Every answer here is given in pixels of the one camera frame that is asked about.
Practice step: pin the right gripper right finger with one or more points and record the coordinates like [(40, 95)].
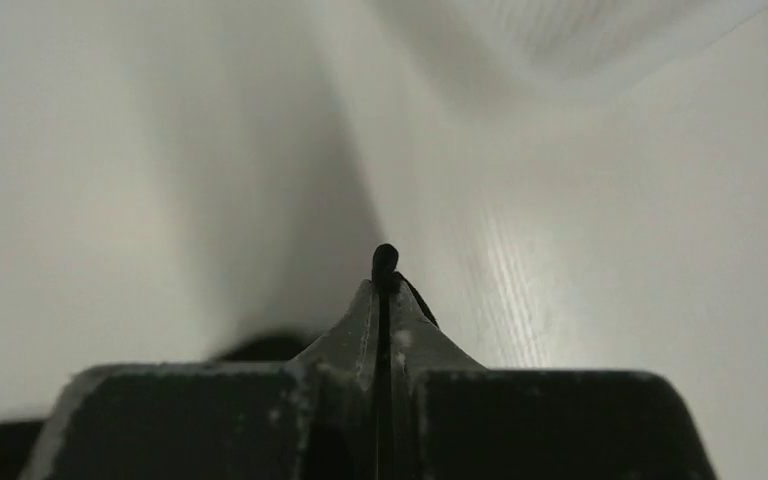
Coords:
[(457, 419)]

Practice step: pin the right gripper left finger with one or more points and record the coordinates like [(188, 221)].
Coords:
[(225, 411)]

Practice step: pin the black t-shirt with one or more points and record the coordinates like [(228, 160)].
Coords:
[(387, 278)]

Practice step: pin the white plastic mesh basket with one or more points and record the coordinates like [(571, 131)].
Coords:
[(484, 52)]

